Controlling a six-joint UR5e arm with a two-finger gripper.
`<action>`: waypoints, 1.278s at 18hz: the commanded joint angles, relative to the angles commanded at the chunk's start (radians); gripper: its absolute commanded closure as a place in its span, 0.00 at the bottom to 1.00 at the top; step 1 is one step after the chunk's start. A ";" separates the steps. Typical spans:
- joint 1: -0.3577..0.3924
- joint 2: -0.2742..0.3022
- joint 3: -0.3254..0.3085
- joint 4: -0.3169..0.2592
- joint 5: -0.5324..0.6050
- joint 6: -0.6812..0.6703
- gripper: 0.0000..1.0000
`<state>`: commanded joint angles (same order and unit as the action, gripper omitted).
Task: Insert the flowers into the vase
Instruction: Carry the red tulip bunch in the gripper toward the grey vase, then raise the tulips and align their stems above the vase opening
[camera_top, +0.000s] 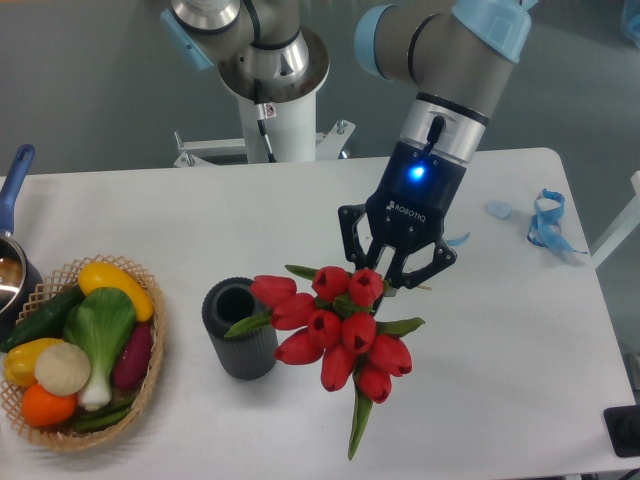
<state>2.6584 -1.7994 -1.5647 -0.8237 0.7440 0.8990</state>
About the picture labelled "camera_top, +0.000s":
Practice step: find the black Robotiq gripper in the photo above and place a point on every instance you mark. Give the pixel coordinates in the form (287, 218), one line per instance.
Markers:
(406, 212)

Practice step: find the red tulip bouquet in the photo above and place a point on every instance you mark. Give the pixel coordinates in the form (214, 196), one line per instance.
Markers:
(328, 313)

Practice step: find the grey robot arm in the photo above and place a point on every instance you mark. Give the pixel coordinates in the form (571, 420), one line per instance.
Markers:
(458, 54)

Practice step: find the dark grey ribbed vase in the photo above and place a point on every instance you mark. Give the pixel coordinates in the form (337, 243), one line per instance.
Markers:
(245, 352)

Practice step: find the light blue small cap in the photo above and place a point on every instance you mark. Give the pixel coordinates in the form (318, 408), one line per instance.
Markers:
(498, 209)

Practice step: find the purple sweet potato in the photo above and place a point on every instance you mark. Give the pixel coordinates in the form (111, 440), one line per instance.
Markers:
(132, 365)

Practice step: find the green bok choy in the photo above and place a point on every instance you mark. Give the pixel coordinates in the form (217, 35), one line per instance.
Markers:
(100, 326)

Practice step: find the black device at edge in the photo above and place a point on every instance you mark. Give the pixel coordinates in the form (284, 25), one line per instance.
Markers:
(623, 429)

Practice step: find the green bean pods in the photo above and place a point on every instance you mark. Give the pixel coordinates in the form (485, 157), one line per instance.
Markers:
(103, 418)

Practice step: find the white cabbage ball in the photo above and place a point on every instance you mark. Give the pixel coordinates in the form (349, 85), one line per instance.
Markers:
(62, 369)

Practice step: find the dark green cucumber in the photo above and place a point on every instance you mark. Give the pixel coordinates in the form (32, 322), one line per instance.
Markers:
(46, 321)

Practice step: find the woven wicker basket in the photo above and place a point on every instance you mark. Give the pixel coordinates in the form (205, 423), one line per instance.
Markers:
(66, 438)

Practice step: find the orange fruit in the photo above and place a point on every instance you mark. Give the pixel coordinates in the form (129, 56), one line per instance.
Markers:
(40, 408)

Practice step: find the yellow bell pepper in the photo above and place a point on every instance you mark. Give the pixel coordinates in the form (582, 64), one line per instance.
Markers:
(19, 363)

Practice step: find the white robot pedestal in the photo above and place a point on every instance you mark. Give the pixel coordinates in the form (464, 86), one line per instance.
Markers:
(281, 132)

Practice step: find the blue handled saucepan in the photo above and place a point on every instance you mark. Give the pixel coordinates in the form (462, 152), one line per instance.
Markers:
(19, 276)

